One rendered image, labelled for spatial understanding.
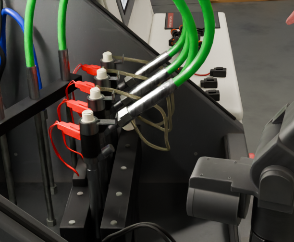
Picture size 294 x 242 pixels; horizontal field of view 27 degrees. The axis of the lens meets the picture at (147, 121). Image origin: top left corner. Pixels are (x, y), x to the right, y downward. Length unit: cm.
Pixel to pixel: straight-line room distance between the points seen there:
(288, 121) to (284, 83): 329
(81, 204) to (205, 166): 35
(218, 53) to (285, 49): 290
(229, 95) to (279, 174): 74
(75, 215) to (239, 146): 39
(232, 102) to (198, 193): 64
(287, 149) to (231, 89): 78
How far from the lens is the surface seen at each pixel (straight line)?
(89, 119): 87
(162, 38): 168
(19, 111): 102
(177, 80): 84
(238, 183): 65
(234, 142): 120
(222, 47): 160
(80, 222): 94
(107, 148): 90
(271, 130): 63
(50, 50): 119
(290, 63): 421
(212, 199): 67
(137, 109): 86
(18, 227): 57
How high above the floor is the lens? 153
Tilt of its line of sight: 27 degrees down
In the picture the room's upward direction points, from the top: 2 degrees counter-clockwise
